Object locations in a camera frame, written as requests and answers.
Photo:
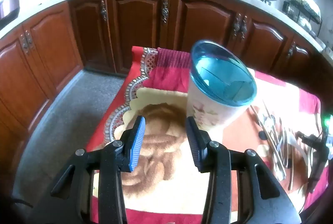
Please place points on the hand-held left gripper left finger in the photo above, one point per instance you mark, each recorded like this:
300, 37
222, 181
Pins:
137, 143

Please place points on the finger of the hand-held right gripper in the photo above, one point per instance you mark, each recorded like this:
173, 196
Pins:
316, 144

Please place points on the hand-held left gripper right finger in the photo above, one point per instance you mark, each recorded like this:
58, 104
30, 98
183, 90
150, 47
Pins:
193, 145

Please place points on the floral container with blue rim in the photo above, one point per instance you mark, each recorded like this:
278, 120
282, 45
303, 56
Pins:
208, 109

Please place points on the pile of mixed cutlery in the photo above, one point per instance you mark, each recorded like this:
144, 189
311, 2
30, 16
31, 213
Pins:
273, 135

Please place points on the printed blanket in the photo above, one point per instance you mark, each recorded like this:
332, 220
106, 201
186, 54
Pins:
161, 187

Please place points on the row of wooden cabinet doors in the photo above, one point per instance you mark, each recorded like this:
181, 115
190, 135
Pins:
135, 26

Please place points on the dark countertop appliance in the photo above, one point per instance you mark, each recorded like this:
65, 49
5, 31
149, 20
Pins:
9, 6

